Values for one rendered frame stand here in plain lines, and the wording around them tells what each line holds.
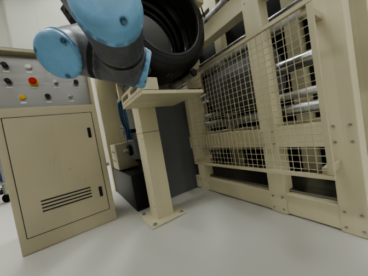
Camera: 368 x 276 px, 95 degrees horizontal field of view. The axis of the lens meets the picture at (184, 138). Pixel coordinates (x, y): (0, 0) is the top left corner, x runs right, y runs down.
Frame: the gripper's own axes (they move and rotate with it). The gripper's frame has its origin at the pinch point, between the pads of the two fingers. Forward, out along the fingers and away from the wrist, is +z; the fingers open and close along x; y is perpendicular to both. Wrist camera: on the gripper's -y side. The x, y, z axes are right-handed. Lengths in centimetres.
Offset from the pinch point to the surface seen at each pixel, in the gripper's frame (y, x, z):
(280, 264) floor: 98, 11, -54
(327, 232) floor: 118, 33, -42
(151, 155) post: 66, -37, 12
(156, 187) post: 82, -45, -1
